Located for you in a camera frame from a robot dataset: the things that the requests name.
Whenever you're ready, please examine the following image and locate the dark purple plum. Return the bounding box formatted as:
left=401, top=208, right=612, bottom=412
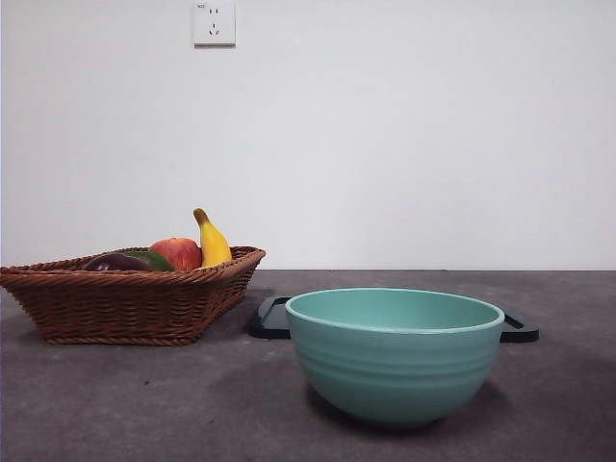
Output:
left=79, top=252, right=153, bottom=272

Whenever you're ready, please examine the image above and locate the teal ribbed bowl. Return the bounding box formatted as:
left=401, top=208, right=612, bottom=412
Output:
left=284, top=287, right=505, bottom=429

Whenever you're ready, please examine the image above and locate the brown wicker basket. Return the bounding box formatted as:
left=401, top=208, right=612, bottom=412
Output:
left=0, top=245, right=267, bottom=347

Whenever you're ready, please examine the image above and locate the yellow banana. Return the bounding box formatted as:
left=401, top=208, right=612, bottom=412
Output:
left=192, top=207, right=233, bottom=269

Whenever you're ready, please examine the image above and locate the green mango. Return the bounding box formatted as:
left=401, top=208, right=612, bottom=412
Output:
left=122, top=249, right=175, bottom=272

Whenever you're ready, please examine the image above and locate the red apple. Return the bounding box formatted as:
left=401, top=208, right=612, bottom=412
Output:
left=148, top=236, right=203, bottom=271

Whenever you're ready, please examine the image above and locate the white wall socket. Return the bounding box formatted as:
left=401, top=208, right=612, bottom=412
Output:
left=193, top=2, right=237, bottom=48

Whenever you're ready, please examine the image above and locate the black rectangular tray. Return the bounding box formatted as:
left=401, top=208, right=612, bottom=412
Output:
left=247, top=295, right=540, bottom=344

